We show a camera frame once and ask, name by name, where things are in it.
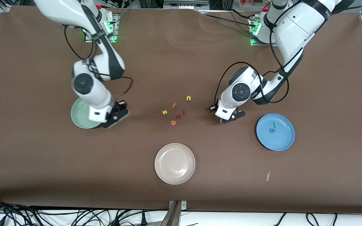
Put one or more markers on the grey metal beam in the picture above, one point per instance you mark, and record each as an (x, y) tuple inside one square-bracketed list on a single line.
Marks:
[(172, 216)]

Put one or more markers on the blue plate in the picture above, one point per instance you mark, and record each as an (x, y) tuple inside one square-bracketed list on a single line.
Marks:
[(280, 141)]

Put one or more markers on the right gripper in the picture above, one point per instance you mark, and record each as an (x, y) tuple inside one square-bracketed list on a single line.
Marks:
[(120, 104)]

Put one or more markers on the beige plate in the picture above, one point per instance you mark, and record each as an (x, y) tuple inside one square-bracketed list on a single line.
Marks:
[(174, 164)]

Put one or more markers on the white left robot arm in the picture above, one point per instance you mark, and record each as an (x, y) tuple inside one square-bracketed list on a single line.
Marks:
[(294, 28)]

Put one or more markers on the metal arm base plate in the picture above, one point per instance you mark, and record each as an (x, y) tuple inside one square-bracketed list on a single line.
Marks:
[(256, 44), (115, 31)]

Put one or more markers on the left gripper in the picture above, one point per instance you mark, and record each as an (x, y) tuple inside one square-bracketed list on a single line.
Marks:
[(211, 108)]

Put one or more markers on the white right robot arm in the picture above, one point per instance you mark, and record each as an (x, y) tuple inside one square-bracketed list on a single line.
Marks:
[(61, 9)]

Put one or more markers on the green plate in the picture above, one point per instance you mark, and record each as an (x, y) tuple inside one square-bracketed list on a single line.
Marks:
[(79, 117)]

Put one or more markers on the brown table cover sheet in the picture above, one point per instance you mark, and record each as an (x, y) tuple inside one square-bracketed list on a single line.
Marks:
[(181, 62)]

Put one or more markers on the orange decorative object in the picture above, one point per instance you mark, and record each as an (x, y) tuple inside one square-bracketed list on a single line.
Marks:
[(250, 2)]

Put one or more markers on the silver metal bracket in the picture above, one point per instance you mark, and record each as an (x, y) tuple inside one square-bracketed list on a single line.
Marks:
[(183, 205)]

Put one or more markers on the white paper scrap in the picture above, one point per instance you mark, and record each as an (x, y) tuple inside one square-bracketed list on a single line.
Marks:
[(268, 176)]

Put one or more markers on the black power plug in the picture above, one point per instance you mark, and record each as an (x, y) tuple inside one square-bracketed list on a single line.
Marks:
[(143, 219)]

